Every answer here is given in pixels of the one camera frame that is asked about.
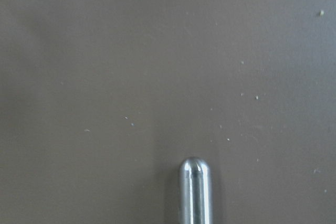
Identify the steel muddler black tip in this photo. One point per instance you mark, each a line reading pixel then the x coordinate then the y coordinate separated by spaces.
pixel 195 187

